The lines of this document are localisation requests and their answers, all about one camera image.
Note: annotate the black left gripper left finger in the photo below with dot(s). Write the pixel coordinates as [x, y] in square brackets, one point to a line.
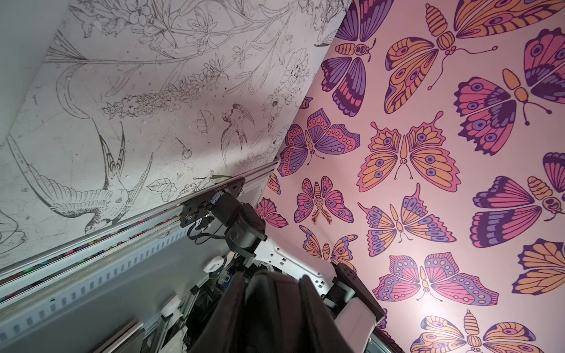
[224, 332]

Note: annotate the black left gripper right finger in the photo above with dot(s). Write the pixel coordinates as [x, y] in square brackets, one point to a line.
[320, 333]

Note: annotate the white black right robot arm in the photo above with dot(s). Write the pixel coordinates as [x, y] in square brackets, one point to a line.
[298, 303]

